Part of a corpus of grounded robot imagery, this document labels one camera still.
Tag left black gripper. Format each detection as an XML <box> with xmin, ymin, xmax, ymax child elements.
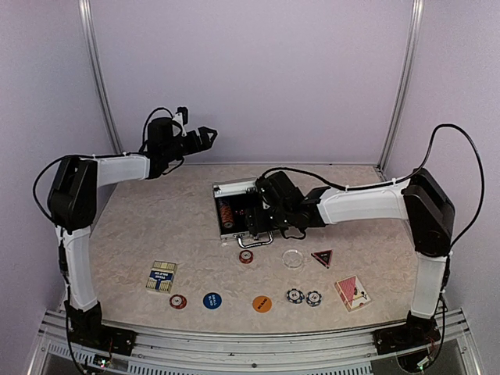
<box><xmin>164</xmin><ymin>126</ymin><xmax>218</xmax><ymax>162</ymax></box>

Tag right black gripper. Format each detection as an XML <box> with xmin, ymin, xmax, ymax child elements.
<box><xmin>245</xmin><ymin>205</ymin><xmax>292</xmax><ymax>234</ymax></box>

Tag aluminium poker chip case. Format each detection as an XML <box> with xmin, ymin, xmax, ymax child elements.
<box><xmin>212</xmin><ymin>178</ymin><xmax>273</xmax><ymax>250</ymax></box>

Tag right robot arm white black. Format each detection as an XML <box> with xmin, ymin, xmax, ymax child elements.
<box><xmin>246</xmin><ymin>164</ymin><xmax>475</xmax><ymax>350</ymax></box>

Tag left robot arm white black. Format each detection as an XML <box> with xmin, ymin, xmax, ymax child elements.
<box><xmin>39</xmin><ymin>107</ymin><xmax>218</xmax><ymax>348</ymax></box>

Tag chip row in case back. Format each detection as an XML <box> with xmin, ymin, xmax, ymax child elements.
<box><xmin>219</xmin><ymin>199</ymin><xmax>234</xmax><ymax>229</ymax></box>

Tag red poker chip stack centre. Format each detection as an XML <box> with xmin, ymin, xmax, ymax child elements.
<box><xmin>239</xmin><ymin>250</ymin><xmax>254</xmax><ymax>264</ymax></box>

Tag clear round dealer button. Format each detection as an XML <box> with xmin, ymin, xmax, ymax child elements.
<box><xmin>282</xmin><ymin>249</ymin><xmax>304</xmax><ymax>270</ymax></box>

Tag black pink triangular button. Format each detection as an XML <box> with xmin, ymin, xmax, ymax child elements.
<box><xmin>311</xmin><ymin>249</ymin><xmax>333</xmax><ymax>269</ymax></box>

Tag orange big blind button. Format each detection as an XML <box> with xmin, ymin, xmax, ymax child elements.
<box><xmin>252</xmin><ymin>295</ymin><xmax>273</xmax><ymax>313</ymax></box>

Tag blue white poker chip stack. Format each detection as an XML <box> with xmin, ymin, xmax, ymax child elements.
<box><xmin>286</xmin><ymin>288</ymin><xmax>305</xmax><ymax>304</ymax></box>

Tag blue small blind button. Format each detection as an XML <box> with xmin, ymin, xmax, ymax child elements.
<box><xmin>202</xmin><ymin>292</ymin><xmax>222</xmax><ymax>309</ymax></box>

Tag blue playing card box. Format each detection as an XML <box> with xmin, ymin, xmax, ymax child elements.
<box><xmin>145</xmin><ymin>260</ymin><xmax>177</xmax><ymax>293</ymax></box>

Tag red poker chip front left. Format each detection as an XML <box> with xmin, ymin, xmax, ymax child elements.
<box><xmin>170</xmin><ymin>294</ymin><xmax>188</xmax><ymax>309</ymax></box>

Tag red playing card deck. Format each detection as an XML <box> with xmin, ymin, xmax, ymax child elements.
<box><xmin>334</xmin><ymin>275</ymin><xmax>372</xmax><ymax>312</ymax></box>

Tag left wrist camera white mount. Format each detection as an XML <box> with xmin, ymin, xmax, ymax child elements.
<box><xmin>173</xmin><ymin>106</ymin><xmax>188</xmax><ymax>137</ymax></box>

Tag left aluminium corner post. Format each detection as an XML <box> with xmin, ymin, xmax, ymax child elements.
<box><xmin>78</xmin><ymin>0</ymin><xmax>123</xmax><ymax>153</ymax></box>

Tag aluminium corner post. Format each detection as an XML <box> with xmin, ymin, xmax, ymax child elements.
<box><xmin>377</xmin><ymin>0</ymin><xmax>425</xmax><ymax>174</ymax></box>
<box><xmin>78</xmin><ymin>0</ymin><xmax>123</xmax><ymax>153</ymax></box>

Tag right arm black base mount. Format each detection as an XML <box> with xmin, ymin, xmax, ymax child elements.
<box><xmin>373</xmin><ymin>323</ymin><xmax>429</xmax><ymax>355</ymax></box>

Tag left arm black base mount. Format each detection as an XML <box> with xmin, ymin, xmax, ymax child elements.
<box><xmin>70</xmin><ymin>316</ymin><xmax>137</xmax><ymax>356</ymax></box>

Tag right aluminium corner post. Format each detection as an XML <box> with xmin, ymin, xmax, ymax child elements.
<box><xmin>377</xmin><ymin>0</ymin><xmax>425</xmax><ymax>174</ymax></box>

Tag aluminium front rail frame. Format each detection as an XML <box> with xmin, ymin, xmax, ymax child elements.
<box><xmin>24</xmin><ymin>309</ymin><xmax>486</xmax><ymax>374</ymax></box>

